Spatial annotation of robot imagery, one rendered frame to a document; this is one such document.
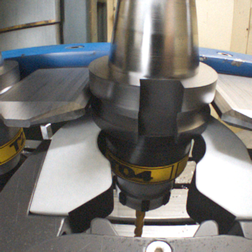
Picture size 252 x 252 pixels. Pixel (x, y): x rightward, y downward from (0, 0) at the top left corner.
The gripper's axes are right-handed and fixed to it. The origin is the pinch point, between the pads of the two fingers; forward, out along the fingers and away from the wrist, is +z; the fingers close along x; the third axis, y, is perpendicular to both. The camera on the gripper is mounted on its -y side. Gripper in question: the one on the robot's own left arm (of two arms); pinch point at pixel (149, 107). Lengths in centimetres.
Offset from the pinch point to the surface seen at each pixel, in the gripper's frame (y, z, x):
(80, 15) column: -4, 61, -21
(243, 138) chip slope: 37, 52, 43
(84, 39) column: 5, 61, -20
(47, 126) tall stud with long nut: 18.6, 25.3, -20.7
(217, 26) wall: -1, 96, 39
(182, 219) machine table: 30.5, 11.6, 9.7
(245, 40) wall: 2, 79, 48
